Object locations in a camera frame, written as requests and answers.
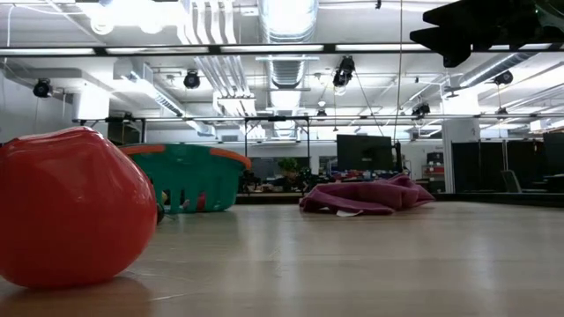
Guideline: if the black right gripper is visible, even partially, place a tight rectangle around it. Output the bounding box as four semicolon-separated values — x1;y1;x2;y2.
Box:
409;0;564;68

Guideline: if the teal basket with orange rim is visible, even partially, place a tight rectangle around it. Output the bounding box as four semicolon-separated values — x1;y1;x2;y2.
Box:
117;143;253;216

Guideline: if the red toy tomato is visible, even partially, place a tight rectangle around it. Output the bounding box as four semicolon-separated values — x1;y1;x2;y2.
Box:
0;126;159;291

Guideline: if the white square column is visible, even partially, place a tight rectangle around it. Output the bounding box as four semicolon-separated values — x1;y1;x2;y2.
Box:
442;117;481;195

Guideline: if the grey office chair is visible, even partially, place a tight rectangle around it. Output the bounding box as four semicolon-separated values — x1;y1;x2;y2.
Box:
501;169;523;194

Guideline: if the purple cloth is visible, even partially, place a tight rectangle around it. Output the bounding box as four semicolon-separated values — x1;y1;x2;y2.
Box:
299;172;436;218

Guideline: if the background green potted plant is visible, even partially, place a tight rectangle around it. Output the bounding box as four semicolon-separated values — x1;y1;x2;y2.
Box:
277;157;301;186

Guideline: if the black partition wall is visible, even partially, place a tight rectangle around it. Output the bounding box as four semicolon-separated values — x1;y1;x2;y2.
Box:
451;139;545;194

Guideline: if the silver ceiling air duct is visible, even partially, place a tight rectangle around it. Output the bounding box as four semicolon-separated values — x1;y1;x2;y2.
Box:
257;0;320;92

